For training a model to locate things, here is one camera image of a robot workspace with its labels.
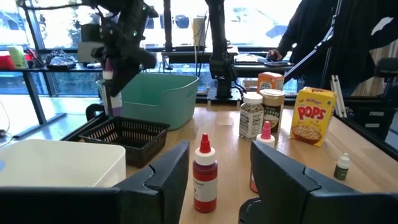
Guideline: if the person's hand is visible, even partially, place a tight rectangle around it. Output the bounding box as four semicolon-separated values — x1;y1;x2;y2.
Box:
266;49;284;62

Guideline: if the white plastic bin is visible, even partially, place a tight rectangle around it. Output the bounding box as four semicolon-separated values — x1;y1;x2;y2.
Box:
0;139;127;189

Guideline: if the teal plastic bin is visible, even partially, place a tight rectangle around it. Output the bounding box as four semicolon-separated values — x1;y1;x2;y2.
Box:
95;73;200;131

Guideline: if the red food colouring bottle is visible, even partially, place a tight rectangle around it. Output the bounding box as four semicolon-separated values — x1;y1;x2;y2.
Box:
192;133;219;214

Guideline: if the black bag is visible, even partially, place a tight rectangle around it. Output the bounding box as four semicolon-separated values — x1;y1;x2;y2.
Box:
45;49;77;71

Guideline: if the pink food colouring bottle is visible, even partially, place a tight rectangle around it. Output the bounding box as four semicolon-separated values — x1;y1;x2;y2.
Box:
249;120;276;194

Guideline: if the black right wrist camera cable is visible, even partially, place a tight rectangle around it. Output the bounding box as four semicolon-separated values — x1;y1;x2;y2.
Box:
15;0;103;12

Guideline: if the black slotted plastic basket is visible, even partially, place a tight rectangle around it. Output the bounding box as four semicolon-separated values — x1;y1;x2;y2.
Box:
78;116;170;169

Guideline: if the yellow Corn Pops box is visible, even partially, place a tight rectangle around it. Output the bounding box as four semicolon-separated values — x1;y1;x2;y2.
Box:
289;86;338;147

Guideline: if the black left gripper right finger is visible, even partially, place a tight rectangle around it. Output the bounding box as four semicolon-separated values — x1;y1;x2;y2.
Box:
250;141;358;224

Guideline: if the small orange box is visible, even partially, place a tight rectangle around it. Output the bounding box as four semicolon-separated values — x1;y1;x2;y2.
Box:
257;72;285;93

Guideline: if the white-lidded seasoning jar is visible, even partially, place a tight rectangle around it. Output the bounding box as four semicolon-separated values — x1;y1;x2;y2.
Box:
238;91;264;142

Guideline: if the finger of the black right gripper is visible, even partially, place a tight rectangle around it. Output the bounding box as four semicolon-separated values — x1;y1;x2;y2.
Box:
113;49;158;96
91;46;113;118

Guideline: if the black diagonal strut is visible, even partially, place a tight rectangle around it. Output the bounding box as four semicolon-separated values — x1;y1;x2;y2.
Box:
283;0;343;84

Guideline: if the tan-lidded seasoning jar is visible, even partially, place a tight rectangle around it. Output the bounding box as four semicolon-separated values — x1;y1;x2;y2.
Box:
259;88;285;135

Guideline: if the black work desk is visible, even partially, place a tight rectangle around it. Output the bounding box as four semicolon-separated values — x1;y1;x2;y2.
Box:
160;45;296;78

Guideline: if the black long-legged table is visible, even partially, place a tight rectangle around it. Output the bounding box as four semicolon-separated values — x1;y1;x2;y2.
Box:
0;63;103;140

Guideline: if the light green bottle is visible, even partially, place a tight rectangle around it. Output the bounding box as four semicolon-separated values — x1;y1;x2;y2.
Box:
7;45;29;70

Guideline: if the red container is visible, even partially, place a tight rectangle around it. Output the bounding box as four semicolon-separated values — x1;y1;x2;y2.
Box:
0;54;15;70

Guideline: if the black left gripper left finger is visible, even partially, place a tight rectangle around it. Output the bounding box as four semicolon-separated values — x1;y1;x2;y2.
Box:
113;139;190;224

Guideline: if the dark green dropper bottle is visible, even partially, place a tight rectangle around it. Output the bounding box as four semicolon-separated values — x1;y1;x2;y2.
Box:
333;152;351;181

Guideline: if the white cylinder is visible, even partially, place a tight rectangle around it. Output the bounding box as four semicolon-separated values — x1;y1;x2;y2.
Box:
192;17;208;47

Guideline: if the white folded stand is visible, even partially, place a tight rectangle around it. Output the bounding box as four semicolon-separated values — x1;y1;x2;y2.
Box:
330;74;348;119

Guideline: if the person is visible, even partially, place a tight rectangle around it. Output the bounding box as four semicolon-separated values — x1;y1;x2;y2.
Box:
266;0;398;97

